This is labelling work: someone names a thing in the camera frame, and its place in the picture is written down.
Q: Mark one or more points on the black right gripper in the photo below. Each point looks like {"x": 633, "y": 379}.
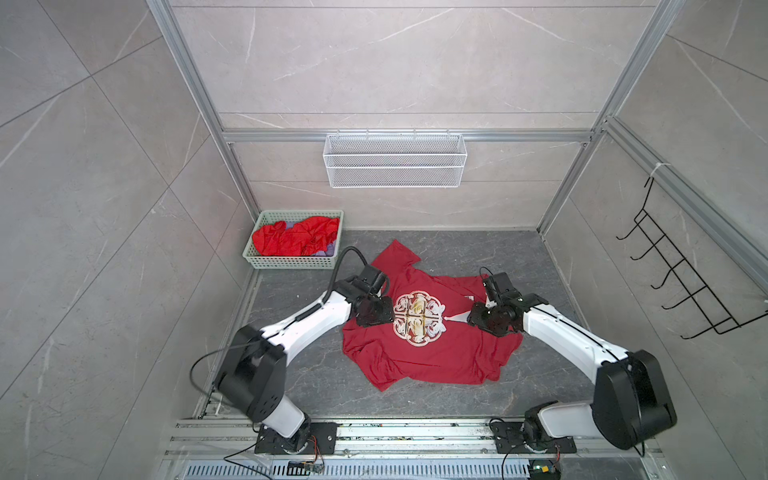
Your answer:
{"x": 475, "y": 317}

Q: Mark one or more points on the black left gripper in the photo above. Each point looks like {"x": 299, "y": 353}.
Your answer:
{"x": 388, "y": 316}

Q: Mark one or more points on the dark red printed t-shirt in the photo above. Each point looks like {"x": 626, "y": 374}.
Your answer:
{"x": 429, "y": 339}

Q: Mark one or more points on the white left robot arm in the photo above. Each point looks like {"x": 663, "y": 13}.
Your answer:
{"x": 252, "y": 375}

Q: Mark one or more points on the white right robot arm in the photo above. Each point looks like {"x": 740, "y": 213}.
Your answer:
{"x": 631, "y": 402}

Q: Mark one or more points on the bright red t-shirt in basket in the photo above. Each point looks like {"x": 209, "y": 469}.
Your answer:
{"x": 266, "y": 239}

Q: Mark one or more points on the light green perforated plastic basket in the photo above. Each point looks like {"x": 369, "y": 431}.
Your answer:
{"x": 269, "y": 217}

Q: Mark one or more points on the green circuit board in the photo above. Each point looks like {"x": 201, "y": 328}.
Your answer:
{"x": 543, "y": 470}

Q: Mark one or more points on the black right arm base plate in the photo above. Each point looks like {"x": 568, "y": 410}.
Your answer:
{"x": 510, "y": 438}

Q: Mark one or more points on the white wire mesh wall basket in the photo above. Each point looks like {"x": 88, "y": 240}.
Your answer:
{"x": 357, "y": 161}

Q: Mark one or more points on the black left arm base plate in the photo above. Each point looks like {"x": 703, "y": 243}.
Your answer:
{"x": 311, "y": 438}

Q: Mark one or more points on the black wire wall hook rack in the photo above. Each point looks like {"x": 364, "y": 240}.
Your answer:
{"x": 680, "y": 267}

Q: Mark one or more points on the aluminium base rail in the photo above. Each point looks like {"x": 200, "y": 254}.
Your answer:
{"x": 452, "y": 448}

